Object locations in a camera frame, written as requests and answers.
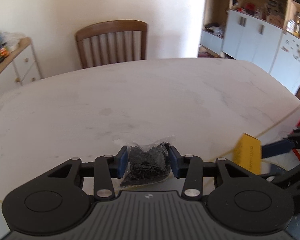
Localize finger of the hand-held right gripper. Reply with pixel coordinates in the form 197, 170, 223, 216
261, 124, 300, 159
266, 156, 300, 188

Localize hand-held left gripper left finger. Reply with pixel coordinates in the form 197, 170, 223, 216
47, 146, 128, 200

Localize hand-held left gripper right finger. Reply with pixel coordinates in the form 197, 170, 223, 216
168, 145, 242, 199

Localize bag of black dried bits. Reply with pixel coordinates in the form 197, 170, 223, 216
114, 135, 176, 188

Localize small yellow box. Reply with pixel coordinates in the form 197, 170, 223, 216
232, 133, 263, 175

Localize white refrigerator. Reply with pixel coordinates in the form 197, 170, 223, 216
270, 31, 300, 98

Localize white hall cabinet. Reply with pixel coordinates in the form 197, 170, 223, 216
198, 0, 300, 65

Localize glass jar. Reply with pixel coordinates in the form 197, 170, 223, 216
286, 12, 300, 34

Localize grey bag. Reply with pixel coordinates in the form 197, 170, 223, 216
202, 22, 225, 39

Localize white sideboard cabinet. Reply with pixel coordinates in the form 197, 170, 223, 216
0, 37, 43, 87

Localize red ornaments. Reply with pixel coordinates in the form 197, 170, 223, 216
236, 2, 263, 17

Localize white plastic bag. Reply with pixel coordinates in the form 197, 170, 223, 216
1, 31, 22, 52

